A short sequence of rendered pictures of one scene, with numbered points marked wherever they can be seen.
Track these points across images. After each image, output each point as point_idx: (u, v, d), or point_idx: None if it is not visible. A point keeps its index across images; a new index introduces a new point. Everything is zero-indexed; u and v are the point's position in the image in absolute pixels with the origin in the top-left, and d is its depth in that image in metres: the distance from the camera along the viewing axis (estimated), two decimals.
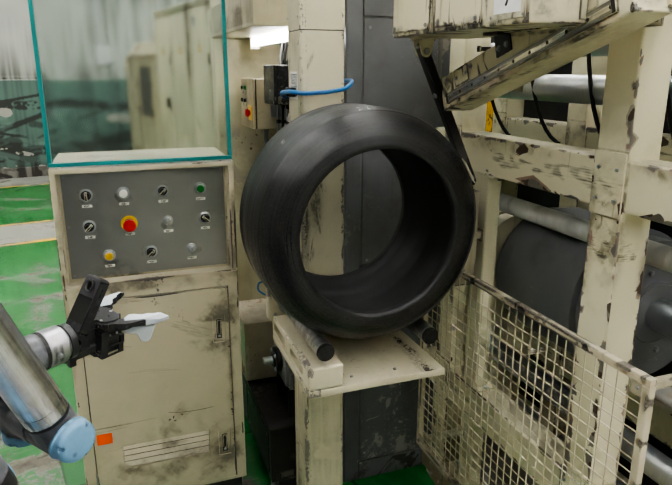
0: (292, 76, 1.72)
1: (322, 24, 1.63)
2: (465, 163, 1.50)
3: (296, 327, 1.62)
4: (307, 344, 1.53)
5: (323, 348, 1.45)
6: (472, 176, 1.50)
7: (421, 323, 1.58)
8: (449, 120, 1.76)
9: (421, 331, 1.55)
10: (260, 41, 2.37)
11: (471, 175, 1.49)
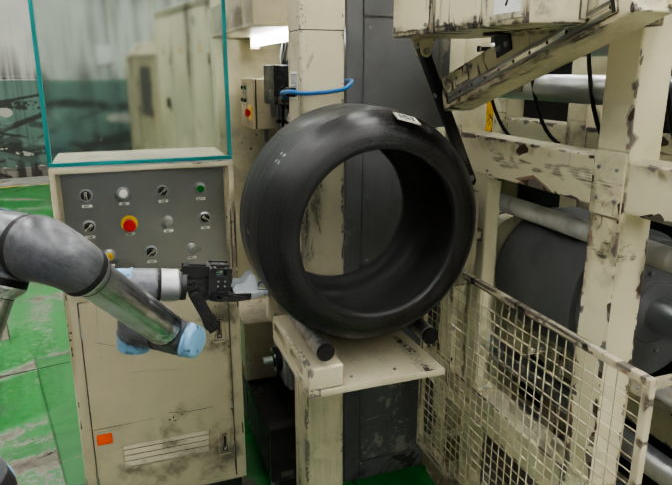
0: (292, 76, 1.72)
1: (322, 24, 1.63)
2: (399, 114, 1.41)
3: None
4: None
5: (321, 358, 1.46)
6: (414, 120, 1.41)
7: (419, 337, 1.58)
8: (449, 120, 1.76)
9: (428, 342, 1.57)
10: (260, 41, 2.37)
11: (413, 120, 1.40)
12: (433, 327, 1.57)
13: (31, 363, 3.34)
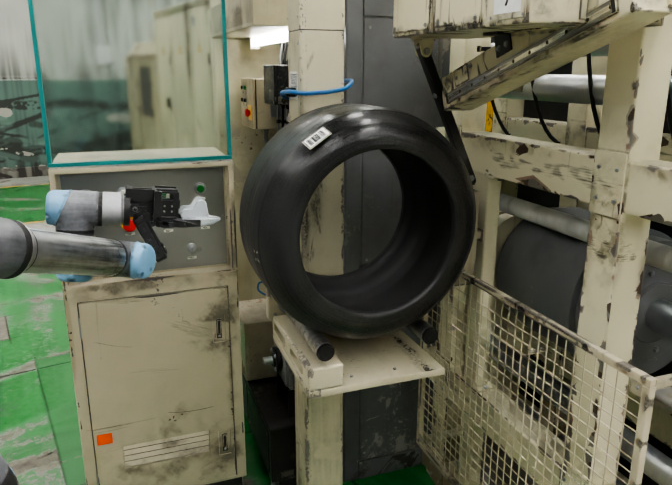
0: (292, 76, 1.72)
1: (322, 24, 1.63)
2: (308, 140, 1.35)
3: None
4: (321, 332, 1.54)
5: (330, 357, 1.46)
6: (324, 134, 1.34)
7: None
8: (449, 120, 1.76)
9: (435, 330, 1.57)
10: (260, 41, 2.37)
11: (323, 136, 1.34)
12: (421, 328, 1.56)
13: (31, 363, 3.34)
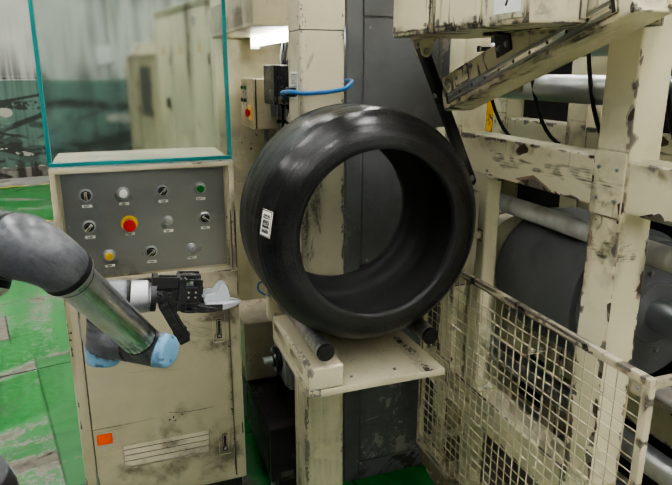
0: (292, 76, 1.72)
1: (322, 24, 1.63)
2: (262, 229, 1.36)
3: None
4: (309, 333, 1.53)
5: (331, 348, 1.46)
6: (268, 216, 1.35)
7: (424, 322, 1.58)
8: (449, 120, 1.76)
9: (423, 328, 1.55)
10: (260, 41, 2.37)
11: (269, 219, 1.34)
12: (423, 341, 1.57)
13: (31, 363, 3.34)
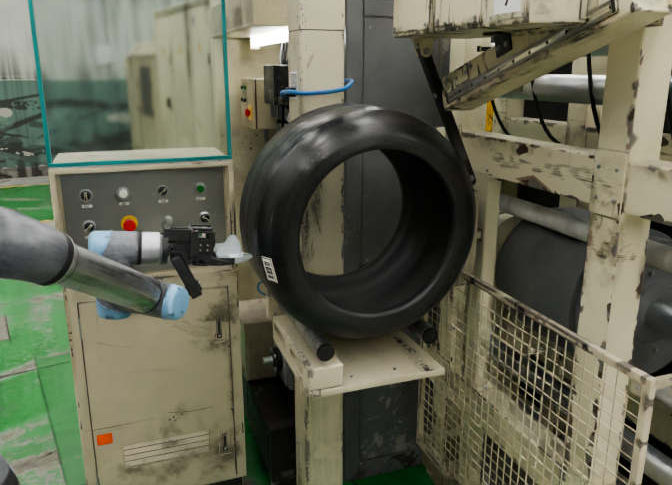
0: (292, 76, 1.72)
1: (322, 24, 1.63)
2: (268, 275, 1.40)
3: (295, 323, 1.62)
4: (306, 339, 1.53)
5: (326, 346, 1.45)
6: (268, 263, 1.37)
7: (417, 327, 1.57)
8: (449, 120, 1.76)
9: (420, 337, 1.56)
10: (260, 41, 2.37)
11: (270, 265, 1.37)
12: None
13: (31, 363, 3.34)
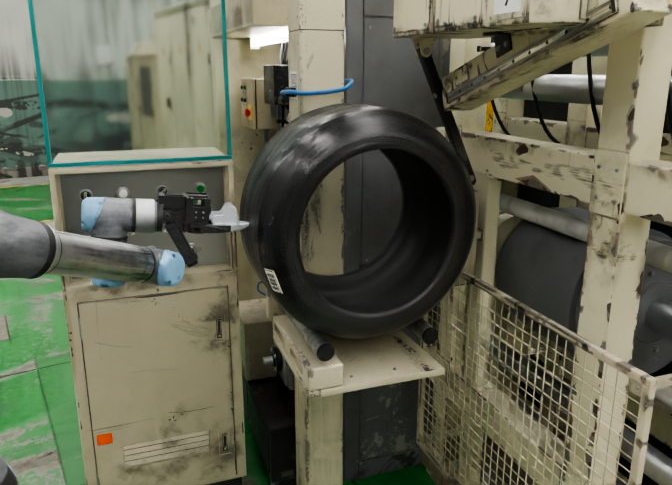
0: (292, 76, 1.72)
1: (322, 24, 1.63)
2: (273, 286, 1.41)
3: None
4: (318, 330, 1.53)
5: (332, 355, 1.46)
6: (271, 275, 1.38)
7: (426, 322, 1.58)
8: (449, 120, 1.76)
9: (425, 327, 1.55)
10: (260, 41, 2.37)
11: (273, 277, 1.38)
12: (421, 340, 1.57)
13: (31, 363, 3.34)
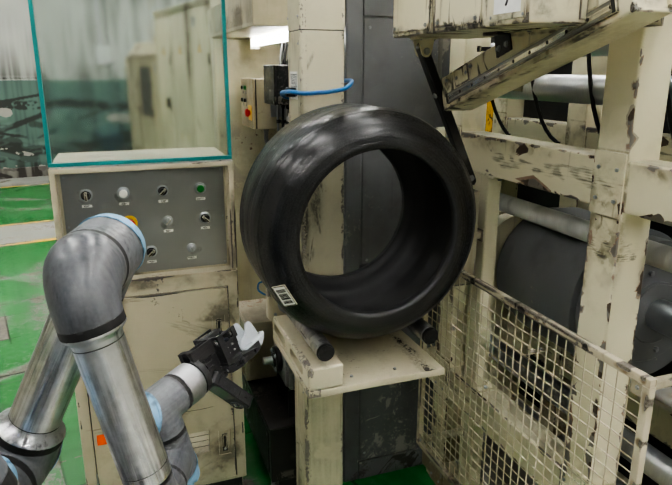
0: (292, 76, 1.72)
1: (322, 24, 1.63)
2: (284, 302, 1.43)
3: None
4: None
5: (320, 357, 1.45)
6: (282, 290, 1.41)
7: None
8: (449, 120, 1.76)
9: (435, 335, 1.57)
10: (260, 41, 2.37)
11: (285, 291, 1.41)
12: (426, 325, 1.56)
13: None
